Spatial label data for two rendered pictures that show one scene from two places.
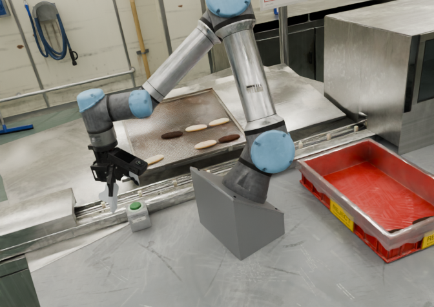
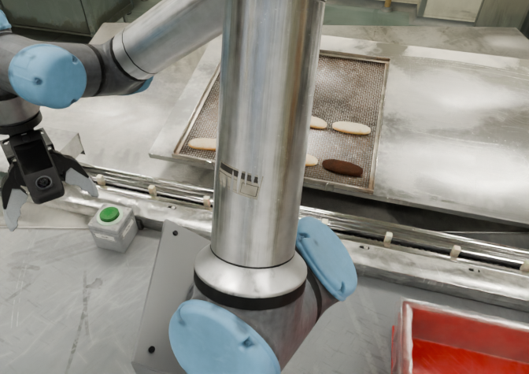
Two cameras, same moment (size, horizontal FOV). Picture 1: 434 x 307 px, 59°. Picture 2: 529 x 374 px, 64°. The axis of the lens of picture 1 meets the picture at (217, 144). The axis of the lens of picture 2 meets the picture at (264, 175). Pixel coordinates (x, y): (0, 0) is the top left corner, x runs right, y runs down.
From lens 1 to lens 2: 0.79 m
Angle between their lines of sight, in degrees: 28
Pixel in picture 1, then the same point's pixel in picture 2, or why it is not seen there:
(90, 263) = (13, 261)
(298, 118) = (493, 192)
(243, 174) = not seen: hidden behind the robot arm
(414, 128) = not seen: outside the picture
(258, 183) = not seen: hidden behind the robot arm
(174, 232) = (137, 285)
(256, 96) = (233, 204)
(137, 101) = (22, 73)
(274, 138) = (217, 335)
